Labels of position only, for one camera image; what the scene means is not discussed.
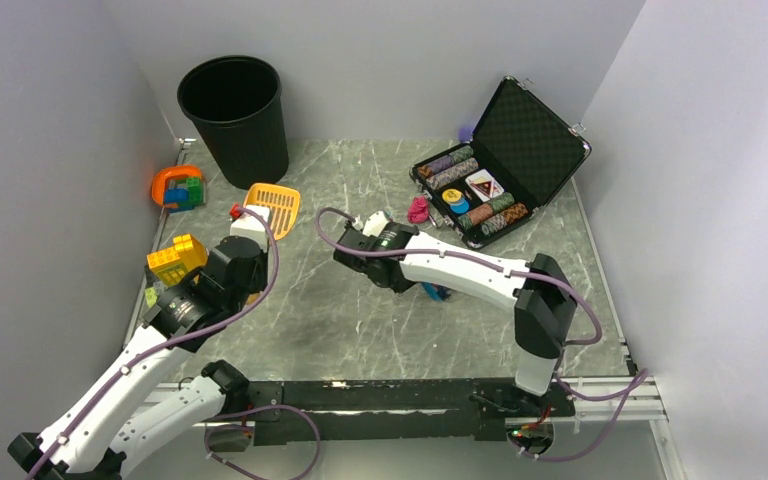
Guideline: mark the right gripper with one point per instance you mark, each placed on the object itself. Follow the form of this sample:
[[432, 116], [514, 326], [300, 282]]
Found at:
[[401, 286]]

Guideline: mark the yellow slotted scoop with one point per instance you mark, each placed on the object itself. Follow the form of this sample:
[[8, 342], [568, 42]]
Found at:
[[283, 202]]

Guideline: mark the blue hand brush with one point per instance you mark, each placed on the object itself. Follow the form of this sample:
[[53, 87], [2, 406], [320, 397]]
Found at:
[[436, 292]]

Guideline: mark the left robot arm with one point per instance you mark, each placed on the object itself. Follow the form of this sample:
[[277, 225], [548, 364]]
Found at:
[[103, 436]]

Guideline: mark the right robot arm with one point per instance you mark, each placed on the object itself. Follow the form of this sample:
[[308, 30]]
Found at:
[[536, 295]]

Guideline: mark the yellow dealer button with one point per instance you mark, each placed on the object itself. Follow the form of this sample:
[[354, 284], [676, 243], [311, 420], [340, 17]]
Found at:
[[452, 196]]

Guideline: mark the playing card deck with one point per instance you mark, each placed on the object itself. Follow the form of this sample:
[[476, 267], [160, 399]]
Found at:
[[484, 185]]

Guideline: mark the black poker chip case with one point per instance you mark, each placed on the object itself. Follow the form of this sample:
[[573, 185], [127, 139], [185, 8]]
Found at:
[[524, 144]]

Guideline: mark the blue and green toy blocks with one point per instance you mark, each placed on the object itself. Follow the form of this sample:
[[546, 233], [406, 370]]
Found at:
[[184, 194]]

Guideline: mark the yellow toy block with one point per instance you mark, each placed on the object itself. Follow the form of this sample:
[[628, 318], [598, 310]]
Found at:
[[170, 265]]

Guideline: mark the black plastic waste bin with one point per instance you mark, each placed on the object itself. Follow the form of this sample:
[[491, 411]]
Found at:
[[234, 102]]

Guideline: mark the orange curved toy piece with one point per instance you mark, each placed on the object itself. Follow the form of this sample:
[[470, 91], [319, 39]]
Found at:
[[164, 177]]

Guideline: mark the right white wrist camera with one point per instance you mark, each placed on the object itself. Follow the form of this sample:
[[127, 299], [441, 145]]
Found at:
[[374, 224]]

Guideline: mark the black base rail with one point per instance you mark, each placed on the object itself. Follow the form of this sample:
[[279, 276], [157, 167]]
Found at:
[[483, 409]]

